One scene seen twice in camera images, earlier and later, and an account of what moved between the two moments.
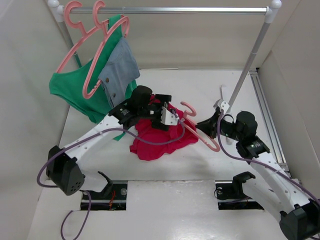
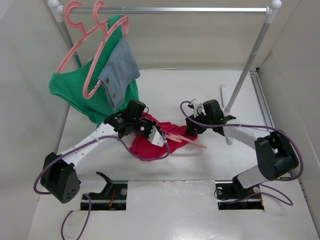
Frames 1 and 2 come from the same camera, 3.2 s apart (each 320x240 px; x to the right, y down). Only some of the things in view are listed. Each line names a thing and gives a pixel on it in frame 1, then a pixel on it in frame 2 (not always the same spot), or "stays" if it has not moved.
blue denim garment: [123, 68] stays
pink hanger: [190, 123] to [179, 139]
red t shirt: [146, 151] stays
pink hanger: [73, 24] stays
